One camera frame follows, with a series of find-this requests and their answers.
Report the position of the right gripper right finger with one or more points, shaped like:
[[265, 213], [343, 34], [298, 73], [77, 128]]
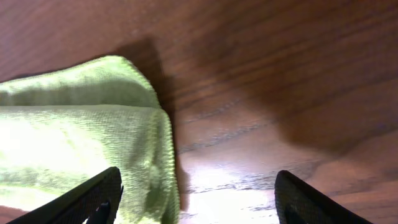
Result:
[[297, 202]]

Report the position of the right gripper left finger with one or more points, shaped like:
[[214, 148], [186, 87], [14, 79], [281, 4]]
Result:
[[94, 201]]

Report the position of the green microfiber cloth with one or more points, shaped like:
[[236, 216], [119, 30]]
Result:
[[59, 129]]

